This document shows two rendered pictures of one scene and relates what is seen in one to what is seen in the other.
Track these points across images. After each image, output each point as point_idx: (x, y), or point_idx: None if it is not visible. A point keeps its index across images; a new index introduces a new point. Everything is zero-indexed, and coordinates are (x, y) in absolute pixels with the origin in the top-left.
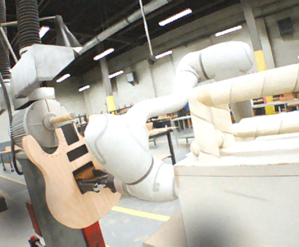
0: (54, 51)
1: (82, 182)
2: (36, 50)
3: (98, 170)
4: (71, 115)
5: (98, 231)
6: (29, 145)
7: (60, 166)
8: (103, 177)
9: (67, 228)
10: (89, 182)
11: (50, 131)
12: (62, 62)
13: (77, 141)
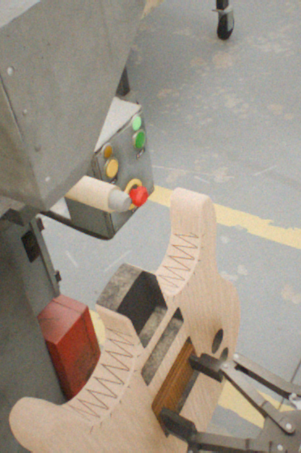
0: (78, 19)
1: (192, 442)
2: (12, 71)
3: (218, 370)
4: (116, 209)
5: (91, 344)
6: (55, 449)
7: (127, 421)
8: (276, 452)
9: (15, 376)
10: (218, 447)
11: None
12: (108, 63)
13: (158, 308)
